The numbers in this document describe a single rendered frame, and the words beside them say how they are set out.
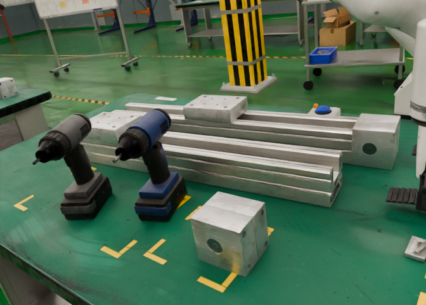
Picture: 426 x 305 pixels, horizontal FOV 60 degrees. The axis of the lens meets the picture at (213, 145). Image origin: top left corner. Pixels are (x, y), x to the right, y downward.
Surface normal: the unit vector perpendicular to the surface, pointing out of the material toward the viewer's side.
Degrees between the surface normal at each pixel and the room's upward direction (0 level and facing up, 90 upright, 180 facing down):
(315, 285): 0
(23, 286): 90
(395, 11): 122
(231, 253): 90
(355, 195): 0
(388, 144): 90
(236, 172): 90
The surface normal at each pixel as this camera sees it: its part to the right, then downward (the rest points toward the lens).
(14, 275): 0.80, 0.15
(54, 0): -0.28, 0.44
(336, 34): -0.54, 0.40
